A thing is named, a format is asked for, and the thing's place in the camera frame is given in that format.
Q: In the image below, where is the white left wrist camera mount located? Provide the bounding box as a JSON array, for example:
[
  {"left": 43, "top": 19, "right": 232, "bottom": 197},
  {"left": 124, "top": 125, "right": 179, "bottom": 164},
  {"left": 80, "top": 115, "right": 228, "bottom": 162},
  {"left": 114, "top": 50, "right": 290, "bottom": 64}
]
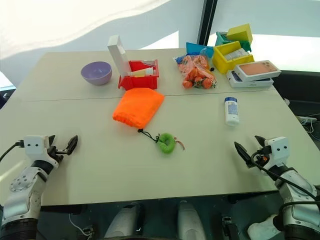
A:
[{"left": 23, "top": 135, "right": 51, "bottom": 158}]

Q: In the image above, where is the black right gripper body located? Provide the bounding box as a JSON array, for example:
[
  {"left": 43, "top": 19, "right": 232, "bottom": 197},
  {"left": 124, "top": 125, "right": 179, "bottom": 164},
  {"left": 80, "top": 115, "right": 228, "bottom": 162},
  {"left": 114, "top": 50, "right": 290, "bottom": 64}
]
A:
[{"left": 250, "top": 145, "right": 273, "bottom": 171}]

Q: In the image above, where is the thin white cable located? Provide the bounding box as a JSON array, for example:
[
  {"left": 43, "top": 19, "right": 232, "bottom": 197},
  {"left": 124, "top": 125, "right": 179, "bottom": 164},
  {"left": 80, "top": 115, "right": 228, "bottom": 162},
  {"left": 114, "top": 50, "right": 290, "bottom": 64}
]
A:
[{"left": 68, "top": 213, "right": 94, "bottom": 238}]

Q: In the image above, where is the teal plastic bin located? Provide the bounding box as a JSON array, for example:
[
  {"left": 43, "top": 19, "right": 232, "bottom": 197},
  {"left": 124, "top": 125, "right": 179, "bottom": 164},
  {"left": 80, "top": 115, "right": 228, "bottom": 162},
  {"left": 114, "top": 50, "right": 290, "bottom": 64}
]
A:
[{"left": 215, "top": 30, "right": 252, "bottom": 52}]

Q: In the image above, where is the bag of carrots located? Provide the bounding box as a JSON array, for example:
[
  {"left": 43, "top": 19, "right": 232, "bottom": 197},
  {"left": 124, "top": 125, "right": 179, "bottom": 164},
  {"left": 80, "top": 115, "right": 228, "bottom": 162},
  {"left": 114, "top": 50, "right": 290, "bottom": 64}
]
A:
[{"left": 172, "top": 46, "right": 218, "bottom": 90}]

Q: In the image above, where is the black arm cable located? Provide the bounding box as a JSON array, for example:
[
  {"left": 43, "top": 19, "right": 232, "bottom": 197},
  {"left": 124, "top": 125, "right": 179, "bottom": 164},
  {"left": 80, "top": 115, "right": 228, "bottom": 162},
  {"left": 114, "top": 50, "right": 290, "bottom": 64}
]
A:
[
  {"left": 250, "top": 151, "right": 320, "bottom": 209},
  {"left": 0, "top": 140, "right": 25, "bottom": 161}
]

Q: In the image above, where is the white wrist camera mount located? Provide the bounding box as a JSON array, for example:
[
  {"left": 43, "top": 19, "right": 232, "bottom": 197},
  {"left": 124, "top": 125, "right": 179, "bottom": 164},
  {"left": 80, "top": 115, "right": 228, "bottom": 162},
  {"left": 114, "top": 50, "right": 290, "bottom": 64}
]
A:
[
  {"left": 23, "top": 135, "right": 51, "bottom": 158},
  {"left": 264, "top": 136, "right": 289, "bottom": 166}
]

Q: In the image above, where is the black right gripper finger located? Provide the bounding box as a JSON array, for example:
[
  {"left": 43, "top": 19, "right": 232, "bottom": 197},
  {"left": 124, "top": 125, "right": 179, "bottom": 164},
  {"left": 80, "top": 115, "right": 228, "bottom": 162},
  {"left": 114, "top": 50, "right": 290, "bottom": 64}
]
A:
[
  {"left": 254, "top": 135, "right": 267, "bottom": 148},
  {"left": 233, "top": 141, "right": 254, "bottom": 168}
]

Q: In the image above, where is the white bottle with blue cap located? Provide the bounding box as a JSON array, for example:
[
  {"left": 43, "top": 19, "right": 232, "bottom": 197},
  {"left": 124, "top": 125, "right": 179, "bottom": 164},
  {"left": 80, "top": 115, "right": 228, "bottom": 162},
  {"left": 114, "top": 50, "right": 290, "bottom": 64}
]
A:
[{"left": 223, "top": 96, "right": 240, "bottom": 127}]

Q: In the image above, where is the large yellow plastic bin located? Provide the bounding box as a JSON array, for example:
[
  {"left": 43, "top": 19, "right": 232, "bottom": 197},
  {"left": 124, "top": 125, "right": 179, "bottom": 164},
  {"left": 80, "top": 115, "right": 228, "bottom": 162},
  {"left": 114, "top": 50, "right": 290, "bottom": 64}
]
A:
[{"left": 212, "top": 40, "right": 255, "bottom": 75}]

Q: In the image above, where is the white rounded robot part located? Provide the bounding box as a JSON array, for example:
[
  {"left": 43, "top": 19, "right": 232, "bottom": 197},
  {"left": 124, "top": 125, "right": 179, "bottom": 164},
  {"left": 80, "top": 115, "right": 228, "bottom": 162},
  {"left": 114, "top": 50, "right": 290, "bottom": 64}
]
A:
[{"left": 247, "top": 213, "right": 284, "bottom": 240}]

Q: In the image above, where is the small yellow plastic bin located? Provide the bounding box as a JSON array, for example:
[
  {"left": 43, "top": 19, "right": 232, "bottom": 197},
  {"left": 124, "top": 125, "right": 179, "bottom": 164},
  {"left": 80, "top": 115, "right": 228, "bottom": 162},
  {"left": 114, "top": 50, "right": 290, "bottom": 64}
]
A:
[{"left": 226, "top": 23, "right": 254, "bottom": 44}]

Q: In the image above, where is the purple plastic bowl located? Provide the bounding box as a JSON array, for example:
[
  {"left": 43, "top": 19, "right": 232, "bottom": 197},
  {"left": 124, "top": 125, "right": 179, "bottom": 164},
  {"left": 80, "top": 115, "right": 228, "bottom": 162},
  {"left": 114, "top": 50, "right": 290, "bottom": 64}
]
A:
[{"left": 80, "top": 61, "right": 113, "bottom": 87}]

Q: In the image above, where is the phone box with pink picture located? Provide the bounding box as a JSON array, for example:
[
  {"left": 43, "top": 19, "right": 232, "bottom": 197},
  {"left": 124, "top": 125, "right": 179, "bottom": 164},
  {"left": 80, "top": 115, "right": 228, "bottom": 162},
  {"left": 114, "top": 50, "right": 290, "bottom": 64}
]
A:
[{"left": 233, "top": 59, "right": 282, "bottom": 82}]

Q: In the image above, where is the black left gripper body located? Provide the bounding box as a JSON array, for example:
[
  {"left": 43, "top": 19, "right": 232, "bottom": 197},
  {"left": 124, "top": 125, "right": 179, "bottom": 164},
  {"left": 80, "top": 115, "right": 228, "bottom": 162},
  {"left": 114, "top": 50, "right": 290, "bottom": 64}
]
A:
[{"left": 46, "top": 144, "right": 70, "bottom": 165}]

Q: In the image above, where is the orange drawstring bag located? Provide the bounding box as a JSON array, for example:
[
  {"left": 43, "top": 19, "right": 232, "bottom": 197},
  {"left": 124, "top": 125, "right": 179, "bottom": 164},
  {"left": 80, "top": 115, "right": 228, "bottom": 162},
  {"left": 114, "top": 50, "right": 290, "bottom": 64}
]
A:
[{"left": 111, "top": 87, "right": 166, "bottom": 130}]

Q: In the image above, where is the white power strip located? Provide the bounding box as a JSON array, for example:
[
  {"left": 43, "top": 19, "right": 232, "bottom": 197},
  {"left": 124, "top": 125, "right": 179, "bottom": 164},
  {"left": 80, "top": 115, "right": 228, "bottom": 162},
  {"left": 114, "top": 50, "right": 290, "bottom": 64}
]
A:
[{"left": 295, "top": 115, "right": 320, "bottom": 126}]

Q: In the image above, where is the white phone box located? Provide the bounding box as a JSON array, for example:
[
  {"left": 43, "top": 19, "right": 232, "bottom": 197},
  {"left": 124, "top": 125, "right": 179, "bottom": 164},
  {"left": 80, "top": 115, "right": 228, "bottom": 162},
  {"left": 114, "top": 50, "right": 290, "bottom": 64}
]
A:
[{"left": 225, "top": 69, "right": 275, "bottom": 89}]

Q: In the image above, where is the green fuzzy scrunchie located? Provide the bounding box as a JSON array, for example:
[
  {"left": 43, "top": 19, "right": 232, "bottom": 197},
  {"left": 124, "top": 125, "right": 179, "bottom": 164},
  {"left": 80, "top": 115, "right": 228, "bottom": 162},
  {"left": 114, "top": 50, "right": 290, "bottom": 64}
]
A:
[{"left": 155, "top": 132, "right": 177, "bottom": 154}]

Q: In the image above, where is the black string loop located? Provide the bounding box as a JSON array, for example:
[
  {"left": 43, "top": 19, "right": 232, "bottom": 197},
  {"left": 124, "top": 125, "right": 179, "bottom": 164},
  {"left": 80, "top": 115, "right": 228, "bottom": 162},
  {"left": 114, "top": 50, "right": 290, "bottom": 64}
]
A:
[{"left": 137, "top": 128, "right": 161, "bottom": 145}]

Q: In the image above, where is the black window pillar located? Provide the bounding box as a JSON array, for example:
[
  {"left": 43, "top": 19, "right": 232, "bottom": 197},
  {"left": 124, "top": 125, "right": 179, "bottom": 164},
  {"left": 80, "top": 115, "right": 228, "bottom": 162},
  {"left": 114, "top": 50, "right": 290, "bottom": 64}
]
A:
[{"left": 195, "top": 0, "right": 219, "bottom": 47}]

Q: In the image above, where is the red plastic bin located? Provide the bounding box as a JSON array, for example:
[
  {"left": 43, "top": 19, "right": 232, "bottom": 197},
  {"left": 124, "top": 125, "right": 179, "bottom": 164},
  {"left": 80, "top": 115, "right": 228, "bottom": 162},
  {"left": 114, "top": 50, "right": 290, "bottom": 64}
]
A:
[{"left": 117, "top": 59, "right": 161, "bottom": 92}]

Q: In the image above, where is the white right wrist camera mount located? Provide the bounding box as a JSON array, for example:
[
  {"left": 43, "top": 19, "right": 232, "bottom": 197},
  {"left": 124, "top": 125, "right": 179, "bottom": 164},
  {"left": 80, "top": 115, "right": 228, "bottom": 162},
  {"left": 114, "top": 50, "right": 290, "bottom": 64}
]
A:
[{"left": 264, "top": 136, "right": 289, "bottom": 166}]

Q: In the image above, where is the grey rounded robot leg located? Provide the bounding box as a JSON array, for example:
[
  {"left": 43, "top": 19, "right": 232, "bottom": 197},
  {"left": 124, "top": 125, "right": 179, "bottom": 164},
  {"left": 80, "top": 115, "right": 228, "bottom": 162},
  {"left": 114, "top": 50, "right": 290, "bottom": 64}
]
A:
[
  {"left": 103, "top": 201, "right": 145, "bottom": 239},
  {"left": 176, "top": 200, "right": 206, "bottom": 240}
]

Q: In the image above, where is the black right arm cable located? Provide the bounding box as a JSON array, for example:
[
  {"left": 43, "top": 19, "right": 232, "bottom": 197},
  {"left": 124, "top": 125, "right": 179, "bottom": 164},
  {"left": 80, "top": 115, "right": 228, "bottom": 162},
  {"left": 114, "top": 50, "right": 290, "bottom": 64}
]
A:
[{"left": 250, "top": 151, "right": 320, "bottom": 209}]

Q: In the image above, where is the white open cardboard box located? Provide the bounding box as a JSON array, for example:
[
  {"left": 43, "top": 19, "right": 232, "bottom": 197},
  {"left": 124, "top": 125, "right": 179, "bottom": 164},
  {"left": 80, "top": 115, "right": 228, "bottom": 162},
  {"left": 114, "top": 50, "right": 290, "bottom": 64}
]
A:
[{"left": 107, "top": 34, "right": 132, "bottom": 76}]

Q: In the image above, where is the blue packet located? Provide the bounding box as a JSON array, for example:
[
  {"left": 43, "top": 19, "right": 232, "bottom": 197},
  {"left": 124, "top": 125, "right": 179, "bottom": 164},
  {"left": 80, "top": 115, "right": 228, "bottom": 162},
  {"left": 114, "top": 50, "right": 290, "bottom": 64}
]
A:
[{"left": 185, "top": 41, "right": 209, "bottom": 57}]

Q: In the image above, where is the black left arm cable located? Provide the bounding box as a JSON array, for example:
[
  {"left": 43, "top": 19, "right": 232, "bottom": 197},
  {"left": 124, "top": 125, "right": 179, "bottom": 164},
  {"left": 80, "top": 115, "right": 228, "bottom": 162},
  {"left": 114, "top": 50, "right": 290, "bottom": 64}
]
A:
[{"left": 0, "top": 140, "right": 25, "bottom": 161}]

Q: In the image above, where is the white box in yellow bin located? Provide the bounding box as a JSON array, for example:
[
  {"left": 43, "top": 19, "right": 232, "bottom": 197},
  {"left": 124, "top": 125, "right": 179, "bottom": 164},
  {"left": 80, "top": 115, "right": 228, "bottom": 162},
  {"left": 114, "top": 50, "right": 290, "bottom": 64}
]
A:
[{"left": 223, "top": 48, "right": 249, "bottom": 61}]

